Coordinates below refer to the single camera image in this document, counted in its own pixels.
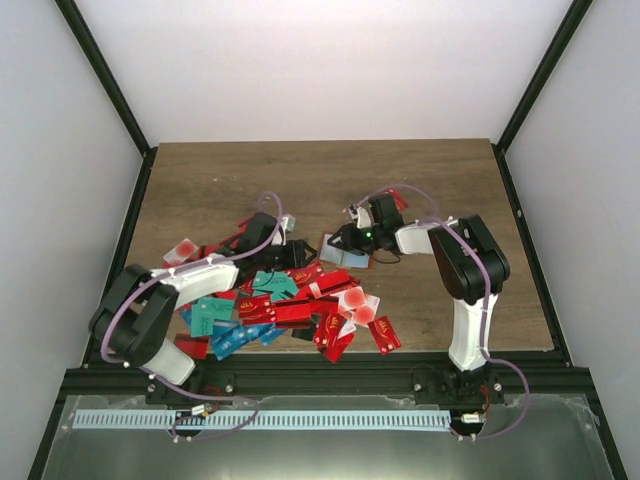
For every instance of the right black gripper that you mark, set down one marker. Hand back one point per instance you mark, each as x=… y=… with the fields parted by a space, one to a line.
x=350 y=241

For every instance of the red gold card upper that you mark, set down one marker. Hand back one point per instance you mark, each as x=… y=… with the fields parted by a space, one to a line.
x=305 y=275

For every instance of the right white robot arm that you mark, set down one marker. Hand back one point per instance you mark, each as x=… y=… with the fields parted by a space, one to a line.
x=472 y=266

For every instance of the blue card front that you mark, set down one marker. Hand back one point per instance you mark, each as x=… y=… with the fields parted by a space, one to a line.
x=234 y=339

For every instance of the white red card left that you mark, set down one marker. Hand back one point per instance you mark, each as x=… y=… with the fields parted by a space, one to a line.
x=180 y=253

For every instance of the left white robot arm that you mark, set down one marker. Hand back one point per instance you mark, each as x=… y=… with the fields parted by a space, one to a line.
x=133 y=318

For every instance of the red gold VIP card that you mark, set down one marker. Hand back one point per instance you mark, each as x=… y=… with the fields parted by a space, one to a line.
x=256 y=310

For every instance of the teal VIP card centre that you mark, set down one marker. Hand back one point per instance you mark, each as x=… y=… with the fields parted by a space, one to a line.
x=278 y=285

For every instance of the white red circle card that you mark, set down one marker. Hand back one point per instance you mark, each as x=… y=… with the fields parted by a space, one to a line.
x=358 y=306

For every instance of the light blue slotted strip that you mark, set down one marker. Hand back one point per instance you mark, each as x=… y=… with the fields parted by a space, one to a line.
x=308 y=420

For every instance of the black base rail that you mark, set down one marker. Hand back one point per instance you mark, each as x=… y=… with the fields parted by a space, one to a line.
x=425 y=377

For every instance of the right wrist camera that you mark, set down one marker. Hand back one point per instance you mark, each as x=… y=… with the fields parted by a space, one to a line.
x=359 y=217

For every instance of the teal card left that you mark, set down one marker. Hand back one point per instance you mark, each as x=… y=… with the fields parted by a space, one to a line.
x=207 y=311

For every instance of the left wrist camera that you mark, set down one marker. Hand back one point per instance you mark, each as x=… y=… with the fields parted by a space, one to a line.
x=288 y=223

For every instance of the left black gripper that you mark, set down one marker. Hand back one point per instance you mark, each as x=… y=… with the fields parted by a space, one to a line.
x=296 y=249

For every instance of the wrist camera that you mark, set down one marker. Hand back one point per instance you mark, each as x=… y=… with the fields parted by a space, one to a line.
x=359 y=217
x=288 y=223

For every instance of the lone red card far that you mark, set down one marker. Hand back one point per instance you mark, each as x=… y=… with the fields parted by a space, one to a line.
x=399 y=200

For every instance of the red VIP card right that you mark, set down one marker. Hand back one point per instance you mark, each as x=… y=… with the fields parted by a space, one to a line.
x=384 y=335

